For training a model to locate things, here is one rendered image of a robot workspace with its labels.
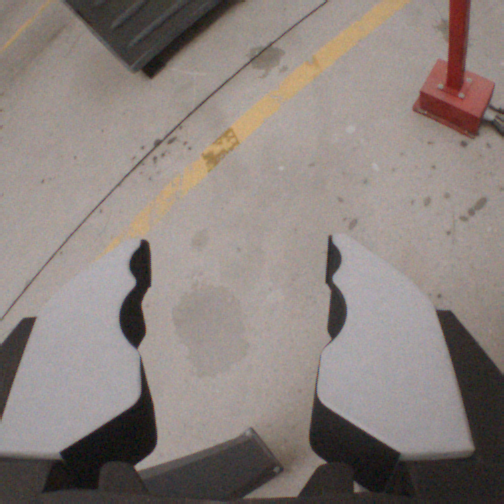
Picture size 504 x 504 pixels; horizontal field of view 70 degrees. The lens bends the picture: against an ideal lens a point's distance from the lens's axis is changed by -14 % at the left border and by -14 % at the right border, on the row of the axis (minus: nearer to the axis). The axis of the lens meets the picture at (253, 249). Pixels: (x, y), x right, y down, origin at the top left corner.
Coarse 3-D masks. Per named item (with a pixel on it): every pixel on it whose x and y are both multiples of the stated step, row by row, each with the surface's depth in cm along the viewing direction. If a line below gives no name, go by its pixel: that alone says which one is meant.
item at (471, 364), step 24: (456, 336) 8; (456, 360) 7; (480, 360) 7; (480, 384) 6; (480, 408) 6; (480, 432) 5; (480, 456) 5; (408, 480) 5; (432, 480) 5; (456, 480) 5; (480, 480) 5
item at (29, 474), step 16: (32, 320) 8; (16, 336) 8; (0, 352) 7; (16, 352) 7; (0, 368) 7; (16, 368) 7; (0, 384) 7; (0, 400) 6; (0, 416) 6; (0, 464) 5; (16, 464) 5; (32, 464) 5; (48, 464) 5; (0, 480) 5; (16, 480) 5; (32, 480) 5; (48, 480) 5; (64, 480) 5; (0, 496) 4; (16, 496) 5
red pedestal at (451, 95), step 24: (456, 0) 82; (456, 24) 90; (456, 48) 99; (432, 72) 122; (456, 72) 109; (432, 96) 120; (456, 96) 116; (480, 96) 114; (456, 120) 122; (480, 120) 117
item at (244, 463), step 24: (192, 456) 88; (216, 456) 94; (240, 456) 103; (264, 456) 114; (144, 480) 66; (168, 480) 71; (192, 480) 77; (216, 480) 84; (240, 480) 92; (264, 480) 107
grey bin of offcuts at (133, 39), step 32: (64, 0) 127; (96, 0) 134; (128, 0) 143; (160, 0) 152; (192, 0) 161; (96, 32) 146; (128, 32) 155; (160, 32) 165; (128, 64) 168; (160, 64) 183
